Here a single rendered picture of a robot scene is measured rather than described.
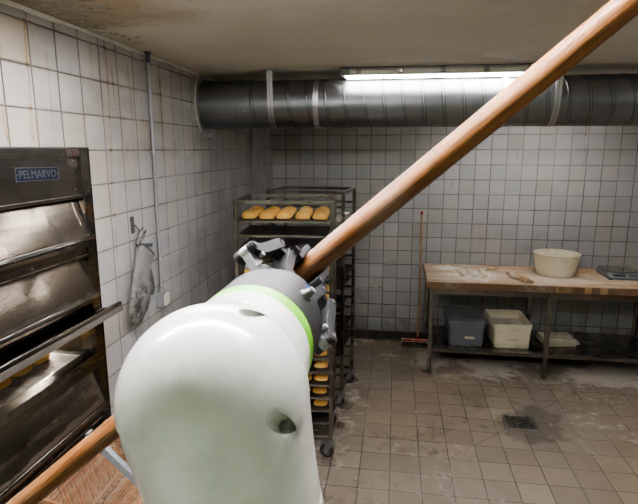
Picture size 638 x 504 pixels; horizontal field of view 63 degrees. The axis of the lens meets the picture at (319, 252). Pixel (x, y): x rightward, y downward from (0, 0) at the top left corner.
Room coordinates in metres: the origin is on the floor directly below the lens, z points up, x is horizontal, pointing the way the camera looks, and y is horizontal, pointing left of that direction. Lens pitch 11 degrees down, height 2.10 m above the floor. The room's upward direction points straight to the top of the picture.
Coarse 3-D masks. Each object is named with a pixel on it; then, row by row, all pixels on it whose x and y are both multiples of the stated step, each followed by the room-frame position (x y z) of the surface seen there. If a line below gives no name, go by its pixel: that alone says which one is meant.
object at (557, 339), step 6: (540, 336) 4.85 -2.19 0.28; (552, 336) 4.83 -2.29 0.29; (558, 336) 4.82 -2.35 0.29; (564, 336) 4.82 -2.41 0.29; (570, 336) 4.82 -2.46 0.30; (552, 342) 4.71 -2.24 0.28; (558, 342) 4.71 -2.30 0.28; (564, 342) 4.71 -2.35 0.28; (570, 342) 4.70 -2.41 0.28; (576, 342) 4.70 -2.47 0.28
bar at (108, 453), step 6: (90, 432) 1.57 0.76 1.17; (108, 450) 1.57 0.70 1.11; (108, 456) 1.56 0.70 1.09; (114, 456) 1.56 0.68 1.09; (114, 462) 1.56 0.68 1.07; (120, 462) 1.56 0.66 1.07; (120, 468) 1.56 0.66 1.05; (126, 468) 1.56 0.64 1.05; (126, 474) 1.55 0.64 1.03; (132, 474) 1.55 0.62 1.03; (132, 480) 1.55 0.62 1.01
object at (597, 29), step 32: (576, 32) 0.58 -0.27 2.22; (608, 32) 0.57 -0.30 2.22; (544, 64) 0.58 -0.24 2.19; (576, 64) 0.58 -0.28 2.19; (512, 96) 0.58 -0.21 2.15; (480, 128) 0.59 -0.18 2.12; (448, 160) 0.59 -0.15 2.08; (384, 192) 0.60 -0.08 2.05; (416, 192) 0.60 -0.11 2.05; (352, 224) 0.61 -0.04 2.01; (320, 256) 0.61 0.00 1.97; (96, 448) 0.65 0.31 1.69; (64, 480) 0.66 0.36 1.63
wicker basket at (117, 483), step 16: (112, 448) 2.19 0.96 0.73; (96, 464) 2.07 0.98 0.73; (112, 464) 2.16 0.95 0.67; (128, 464) 2.22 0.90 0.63; (80, 480) 1.94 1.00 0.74; (112, 480) 2.12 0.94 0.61; (128, 480) 2.15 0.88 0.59; (48, 496) 1.77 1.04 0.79; (64, 496) 1.83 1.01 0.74; (80, 496) 1.91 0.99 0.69; (96, 496) 1.99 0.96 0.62; (112, 496) 2.04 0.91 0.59; (128, 496) 2.04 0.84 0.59
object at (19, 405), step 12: (72, 360) 2.16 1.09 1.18; (84, 360) 2.15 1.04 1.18; (96, 360) 2.23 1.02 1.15; (60, 372) 2.03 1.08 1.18; (72, 372) 2.06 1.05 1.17; (36, 384) 1.92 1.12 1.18; (48, 384) 1.92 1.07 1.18; (60, 384) 1.97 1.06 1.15; (24, 396) 1.81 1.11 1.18; (36, 396) 1.83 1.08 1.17; (0, 408) 1.72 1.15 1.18; (12, 408) 1.72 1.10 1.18; (24, 408) 1.77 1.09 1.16; (0, 420) 1.65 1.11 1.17; (12, 420) 1.70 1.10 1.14
